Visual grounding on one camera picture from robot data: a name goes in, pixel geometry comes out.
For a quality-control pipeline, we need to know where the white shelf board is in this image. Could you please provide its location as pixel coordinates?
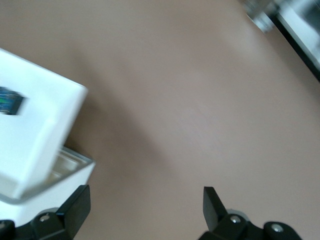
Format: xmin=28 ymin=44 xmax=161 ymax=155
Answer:
xmin=276 ymin=0 xmax=320 ymax=77

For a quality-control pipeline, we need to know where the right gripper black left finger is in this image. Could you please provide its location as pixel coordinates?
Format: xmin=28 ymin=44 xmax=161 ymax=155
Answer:
xmin=0 ymin=184 xmax=92 ymax=240

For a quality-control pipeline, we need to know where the blue green label sticker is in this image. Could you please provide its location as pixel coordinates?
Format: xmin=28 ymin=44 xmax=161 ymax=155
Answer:
xmin=0 ymin=86 xmax=27 ymax=116

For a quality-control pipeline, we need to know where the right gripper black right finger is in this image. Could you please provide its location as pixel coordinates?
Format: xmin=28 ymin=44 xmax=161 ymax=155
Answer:
xmin=198 ymin=186 xmax=302 ymax=240

